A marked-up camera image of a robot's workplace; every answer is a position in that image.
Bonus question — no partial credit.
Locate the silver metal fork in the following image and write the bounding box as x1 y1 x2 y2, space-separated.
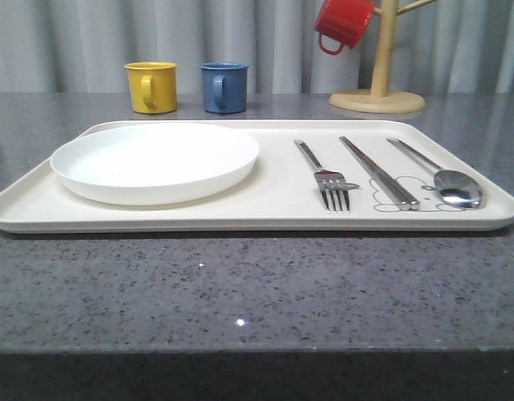
294 140 350 213

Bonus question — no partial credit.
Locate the white round plate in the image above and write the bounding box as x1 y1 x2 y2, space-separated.
49 123 260 206

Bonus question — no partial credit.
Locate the silver metal spoon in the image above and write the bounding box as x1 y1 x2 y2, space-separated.
386 138 483 209

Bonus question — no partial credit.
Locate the cream rabbit serving tray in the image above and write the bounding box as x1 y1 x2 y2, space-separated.
0 120 514 233

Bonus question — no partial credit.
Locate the blue enamel mug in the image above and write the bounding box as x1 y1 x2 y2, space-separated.
201 62 249 114

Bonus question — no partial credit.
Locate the yellow enamel mug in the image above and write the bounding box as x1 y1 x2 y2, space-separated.
125 62 178 114

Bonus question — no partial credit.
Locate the wooden mug tree stand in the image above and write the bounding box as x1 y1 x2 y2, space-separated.
329 1 431 114

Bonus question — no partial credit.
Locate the red enamel mug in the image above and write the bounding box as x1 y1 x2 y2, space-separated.
314 0 375 55

